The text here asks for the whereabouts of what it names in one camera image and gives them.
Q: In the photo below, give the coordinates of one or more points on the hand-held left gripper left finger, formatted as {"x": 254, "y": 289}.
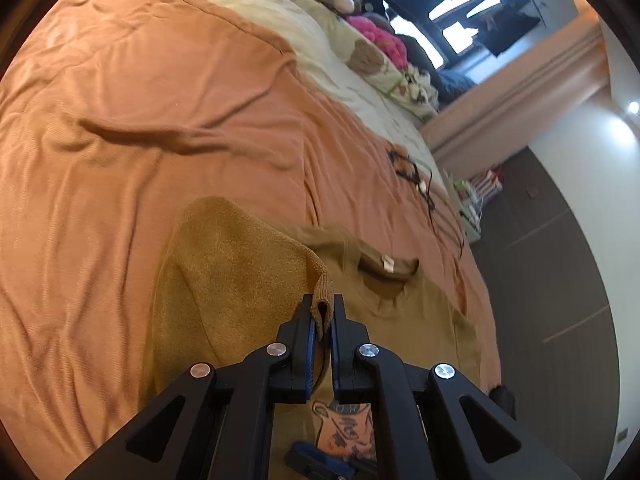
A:
{"x": 310, "y": 355}

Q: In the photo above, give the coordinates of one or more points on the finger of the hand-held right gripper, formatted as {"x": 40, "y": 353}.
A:
{"x": 320, "y": 460}

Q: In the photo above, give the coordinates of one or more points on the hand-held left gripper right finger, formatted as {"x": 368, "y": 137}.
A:
{"x": 336, "y": 360}

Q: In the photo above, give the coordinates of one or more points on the tan printed t-shirt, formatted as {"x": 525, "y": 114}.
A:
{"x": 240, "y": 280}

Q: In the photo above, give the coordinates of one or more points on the black folded clothes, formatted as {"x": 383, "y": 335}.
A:
{"x": 504, "y": 400}

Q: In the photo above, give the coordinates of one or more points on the white nightstand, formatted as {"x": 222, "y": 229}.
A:
{"x": 470, "y": 220}

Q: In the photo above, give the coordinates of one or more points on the red white bag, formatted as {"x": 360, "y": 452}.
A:
{"x": 487, "y": 185}

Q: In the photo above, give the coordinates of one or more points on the black white spotted cloth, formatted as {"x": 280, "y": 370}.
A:
{"x": 417, "y": 90}

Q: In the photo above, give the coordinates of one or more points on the orange blanket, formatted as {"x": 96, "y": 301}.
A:
{"x": 125, "y": 135}

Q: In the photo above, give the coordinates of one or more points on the blue cloth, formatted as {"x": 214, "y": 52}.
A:
{"x": 457, "y": 85}

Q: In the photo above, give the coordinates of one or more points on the pink plush toy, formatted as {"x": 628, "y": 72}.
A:
{"x": 380, "y": 37}

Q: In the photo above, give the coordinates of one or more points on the pink curtain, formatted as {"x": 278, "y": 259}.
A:
{"x": 525, "y": 90}

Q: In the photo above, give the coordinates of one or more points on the black plush toy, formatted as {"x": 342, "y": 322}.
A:
{"x": 367, "y": 0}

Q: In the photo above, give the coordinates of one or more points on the black hanging jacket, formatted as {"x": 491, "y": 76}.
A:
{"x": 510, "y": 30}

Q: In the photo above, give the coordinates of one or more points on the ceiling spotlight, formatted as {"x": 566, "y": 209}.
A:
{"x": 633, "y": 107}

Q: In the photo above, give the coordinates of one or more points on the wall socket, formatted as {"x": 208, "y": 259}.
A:
{"x": 623, "y": 435}

